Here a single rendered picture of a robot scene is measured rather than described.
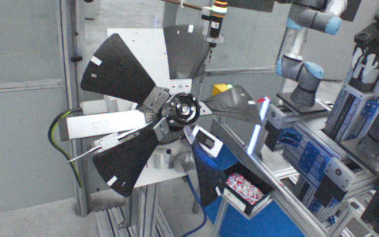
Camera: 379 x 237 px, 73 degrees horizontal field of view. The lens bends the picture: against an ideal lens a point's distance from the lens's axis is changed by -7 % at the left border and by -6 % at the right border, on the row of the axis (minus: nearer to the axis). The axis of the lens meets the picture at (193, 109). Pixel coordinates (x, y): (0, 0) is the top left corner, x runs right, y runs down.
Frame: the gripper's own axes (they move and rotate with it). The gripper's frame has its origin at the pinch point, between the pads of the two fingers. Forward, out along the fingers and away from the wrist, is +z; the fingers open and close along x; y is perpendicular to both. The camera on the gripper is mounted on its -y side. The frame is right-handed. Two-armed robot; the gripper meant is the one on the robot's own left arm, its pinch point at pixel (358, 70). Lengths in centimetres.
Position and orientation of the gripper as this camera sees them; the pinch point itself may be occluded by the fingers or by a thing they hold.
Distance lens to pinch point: 115.9
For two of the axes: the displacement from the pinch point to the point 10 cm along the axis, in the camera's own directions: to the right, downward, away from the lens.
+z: -1.5, 8.5, 5.1
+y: 8.8, -1.2, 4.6
